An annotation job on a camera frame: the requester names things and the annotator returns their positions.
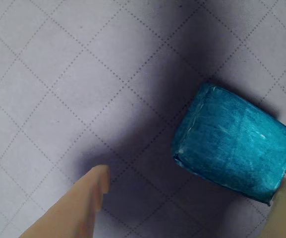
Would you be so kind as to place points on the blue foam block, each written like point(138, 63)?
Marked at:
point(234, 143)

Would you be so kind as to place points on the gridded wrapping paper sheet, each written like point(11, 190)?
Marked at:
point(58, 86)

